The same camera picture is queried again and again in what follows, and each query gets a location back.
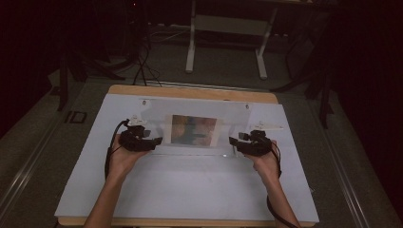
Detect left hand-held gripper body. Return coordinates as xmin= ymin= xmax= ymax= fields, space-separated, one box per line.
xmin=118 ymin=115 xmax=159 ymax=152

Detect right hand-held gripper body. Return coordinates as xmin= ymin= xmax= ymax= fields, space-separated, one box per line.
xmin=238 ymin=120 xmax=285 ymax=158

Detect colourful photo print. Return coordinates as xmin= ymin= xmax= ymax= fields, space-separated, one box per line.
xmin=164 ymin=113 xmax=223 ymax=148

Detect clear acrylic photo frame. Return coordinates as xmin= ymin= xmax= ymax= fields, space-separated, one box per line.
xmin=138 ymin=97 xmax=255 ymax=158

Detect person's right hand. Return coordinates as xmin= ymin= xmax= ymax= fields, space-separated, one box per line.
xmin=242 ymin=140 xmax=282 ymax=181

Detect person's left hand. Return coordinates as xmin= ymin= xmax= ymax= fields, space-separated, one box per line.
xmin=107 ymin=134 xmax=150 ymax=182

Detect wooden table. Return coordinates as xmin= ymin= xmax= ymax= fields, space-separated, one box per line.
xmin=54 ymin=84 xmax=320 ymax=228

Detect white table mat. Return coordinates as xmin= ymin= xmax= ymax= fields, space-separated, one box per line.
xmin=54 ymin=92 xmax=320 ymax=224

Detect black floor plate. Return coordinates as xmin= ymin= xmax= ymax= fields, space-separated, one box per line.
xmin=64 ymin=110 xmax=88 ymax=124

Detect black tripod stand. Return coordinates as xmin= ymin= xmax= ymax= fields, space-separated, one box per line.
xmin=47 ymin=41 xmax=127 ymax=112
xmin=269 ymin=28 xmax=338 ymax=130

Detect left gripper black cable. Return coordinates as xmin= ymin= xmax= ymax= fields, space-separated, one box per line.
xmin=104 ymin=119 xmax=131 ymax=181

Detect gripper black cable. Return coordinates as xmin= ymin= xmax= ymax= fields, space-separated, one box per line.
xmin=104 ymin=119 xmax=131 ymax=181
xmin=265 ymin=141 xmax=301 ymax=228

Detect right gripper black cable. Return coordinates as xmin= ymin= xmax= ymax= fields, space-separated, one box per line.
xmin=265 ymin=141 xmax=301 ymax=228

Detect black floor cables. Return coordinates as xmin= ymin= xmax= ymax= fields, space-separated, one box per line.
xmin=131 ymin=37 xmax=163 ymax=87

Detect metal floor rail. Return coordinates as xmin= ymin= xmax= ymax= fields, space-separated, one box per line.
xmin=0 ymin=117 xmax=67 ymax=219
xmin=309 ymin=100 xmax=373 ymax=228

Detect white metal desk frame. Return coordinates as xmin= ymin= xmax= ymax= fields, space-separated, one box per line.
xmin=184 ymin=0 xmax=280 ymax=81

